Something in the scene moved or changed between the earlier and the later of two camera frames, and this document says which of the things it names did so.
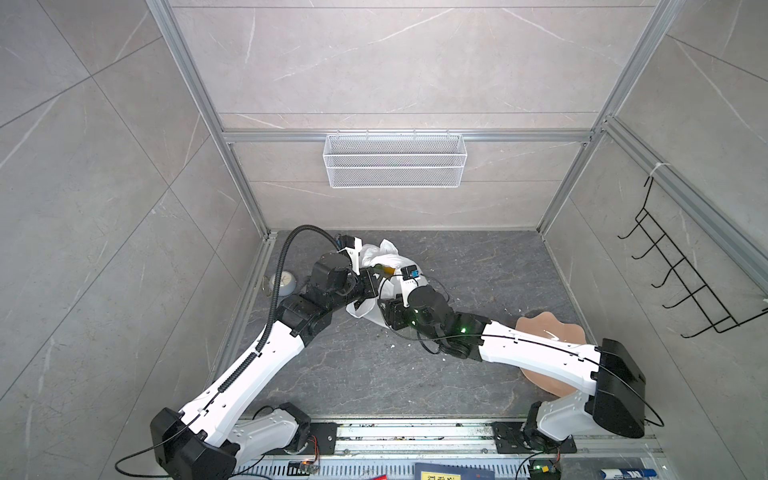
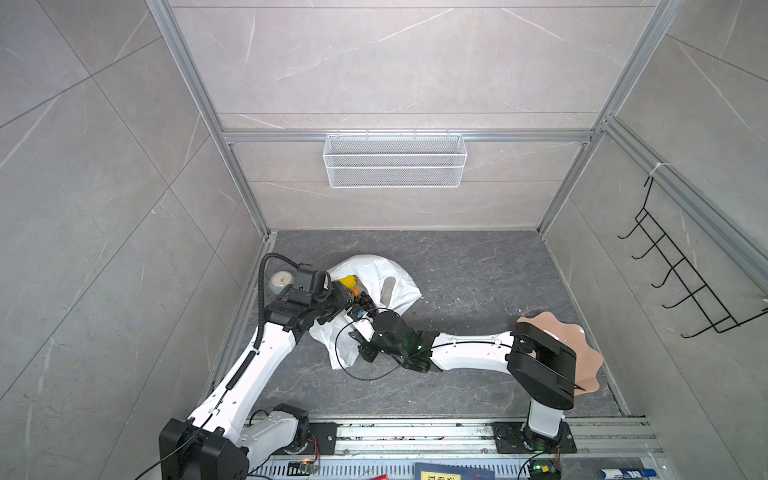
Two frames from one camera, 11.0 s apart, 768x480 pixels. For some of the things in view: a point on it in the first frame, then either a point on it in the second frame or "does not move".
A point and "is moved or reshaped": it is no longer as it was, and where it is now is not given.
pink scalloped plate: x=544 y=324 does not move
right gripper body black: x=398 y=312 → x=377 y=345
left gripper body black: x=364 y=287 → x=332 y=301
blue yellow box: x=433 y=471 does not move
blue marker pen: x=627 y=473 does not move
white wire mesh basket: x=394 y=161 does not move
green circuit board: x=544 y=469 does not move
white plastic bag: x=390 y=286 is moved or reshaped
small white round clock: x=288 y=283 does not move
